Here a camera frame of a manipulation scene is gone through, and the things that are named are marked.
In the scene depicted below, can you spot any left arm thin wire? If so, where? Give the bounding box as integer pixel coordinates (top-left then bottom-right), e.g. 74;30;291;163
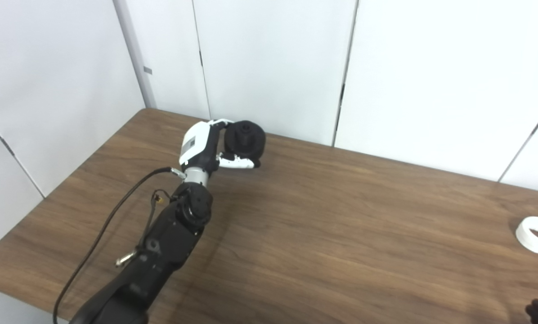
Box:
136;189;173;252

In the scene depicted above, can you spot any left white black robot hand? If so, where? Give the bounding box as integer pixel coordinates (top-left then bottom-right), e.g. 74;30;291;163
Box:
179;119;260;174

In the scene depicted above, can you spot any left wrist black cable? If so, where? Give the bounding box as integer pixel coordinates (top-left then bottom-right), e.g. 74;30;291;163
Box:
53;167;187;324

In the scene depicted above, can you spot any round black stepped part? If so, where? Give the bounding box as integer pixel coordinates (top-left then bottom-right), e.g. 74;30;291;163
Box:
224;120;266;163

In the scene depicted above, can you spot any white toothed ring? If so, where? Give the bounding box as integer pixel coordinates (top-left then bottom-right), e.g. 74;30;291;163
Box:
516;216;538;255

